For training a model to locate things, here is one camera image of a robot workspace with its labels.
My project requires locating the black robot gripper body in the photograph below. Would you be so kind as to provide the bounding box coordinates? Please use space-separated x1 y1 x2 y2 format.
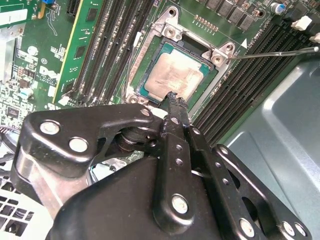
49 156 235 240

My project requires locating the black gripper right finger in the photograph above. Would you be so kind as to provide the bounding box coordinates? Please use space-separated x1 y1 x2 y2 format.
177 96 313 240

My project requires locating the silver CPU chip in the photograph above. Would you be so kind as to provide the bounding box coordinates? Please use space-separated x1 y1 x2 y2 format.
136 41 211 104

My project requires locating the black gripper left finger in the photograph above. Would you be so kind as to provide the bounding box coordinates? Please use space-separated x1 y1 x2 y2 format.
16 91 196 234

